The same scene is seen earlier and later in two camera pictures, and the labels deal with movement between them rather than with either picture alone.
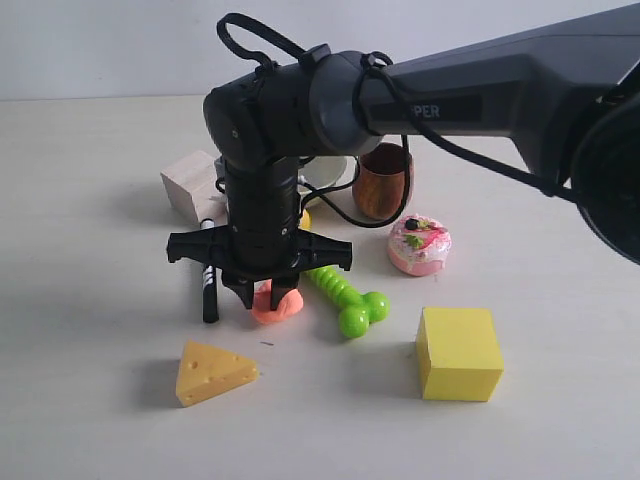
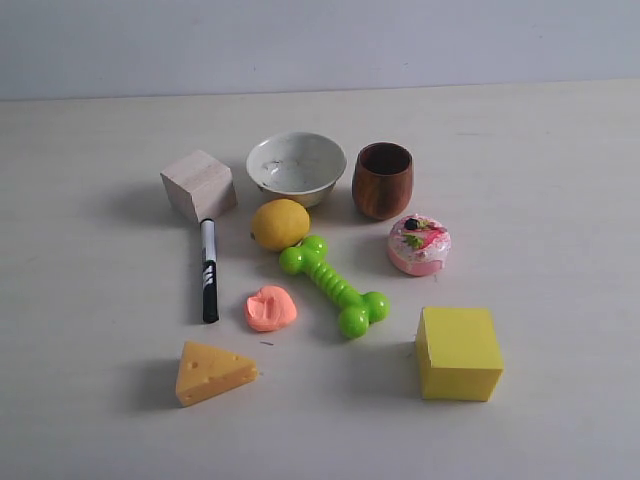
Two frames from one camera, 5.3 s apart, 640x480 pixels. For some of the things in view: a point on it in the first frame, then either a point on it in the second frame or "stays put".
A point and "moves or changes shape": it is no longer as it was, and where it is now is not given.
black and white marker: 210,284 stays put
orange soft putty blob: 290,304 moves or changes shape
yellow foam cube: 459,354 stays put
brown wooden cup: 379,181 stays put
